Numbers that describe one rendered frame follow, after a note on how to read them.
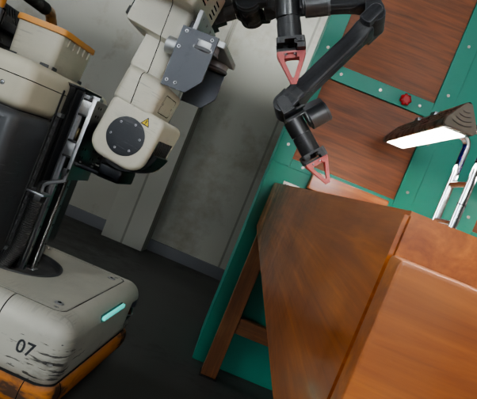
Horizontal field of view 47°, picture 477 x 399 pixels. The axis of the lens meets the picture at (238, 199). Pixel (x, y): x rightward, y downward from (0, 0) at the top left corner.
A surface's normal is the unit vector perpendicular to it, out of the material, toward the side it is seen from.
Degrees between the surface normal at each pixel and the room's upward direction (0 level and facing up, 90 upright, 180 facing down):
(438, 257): 90
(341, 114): 90
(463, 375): 90
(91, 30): 90
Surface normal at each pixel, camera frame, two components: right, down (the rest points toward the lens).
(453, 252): -0.03, 0.04
